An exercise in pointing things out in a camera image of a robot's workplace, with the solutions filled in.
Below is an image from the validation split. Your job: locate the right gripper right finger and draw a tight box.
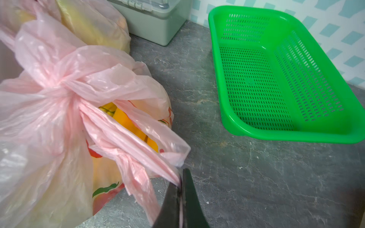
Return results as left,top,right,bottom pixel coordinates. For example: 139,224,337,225
182,169,210,228

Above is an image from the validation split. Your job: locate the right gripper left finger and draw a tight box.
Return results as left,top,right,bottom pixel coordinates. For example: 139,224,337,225
152,183,182,228

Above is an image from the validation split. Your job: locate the green plastic basket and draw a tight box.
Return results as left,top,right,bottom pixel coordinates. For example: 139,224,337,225
208,6,365,144

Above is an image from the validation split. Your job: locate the pink plastic bags pile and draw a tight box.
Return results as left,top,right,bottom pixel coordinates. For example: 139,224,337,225
1,12,191,228

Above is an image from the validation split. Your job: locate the clear plastic storage box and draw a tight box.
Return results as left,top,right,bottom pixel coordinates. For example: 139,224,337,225
110,0,193,46

